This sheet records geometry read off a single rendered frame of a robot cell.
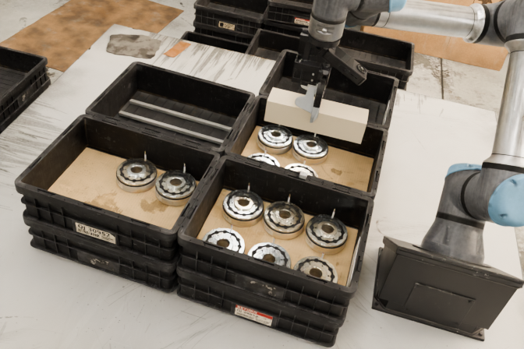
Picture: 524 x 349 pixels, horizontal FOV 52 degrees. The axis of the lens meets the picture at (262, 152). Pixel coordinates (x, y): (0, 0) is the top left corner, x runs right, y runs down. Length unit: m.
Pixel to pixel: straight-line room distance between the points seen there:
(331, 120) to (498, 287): 0.53
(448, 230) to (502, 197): 0.19
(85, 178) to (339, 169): 0.70
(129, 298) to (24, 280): 0.26
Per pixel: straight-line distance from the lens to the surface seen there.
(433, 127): 2.08
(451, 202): 1.39
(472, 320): 1.44
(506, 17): 1.40
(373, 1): 1.17
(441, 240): 1.39
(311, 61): 1.23
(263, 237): 1.33
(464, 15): 1.41
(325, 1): 1.14
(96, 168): 1.50
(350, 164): 1.59
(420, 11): 1.35
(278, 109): 1.29
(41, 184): 1.43
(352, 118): 1.29
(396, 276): 1.33
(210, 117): 1.67
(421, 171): 1.86
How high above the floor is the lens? 1.84
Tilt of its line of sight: 40 degrees down
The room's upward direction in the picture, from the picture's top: 9 degrees clockwise
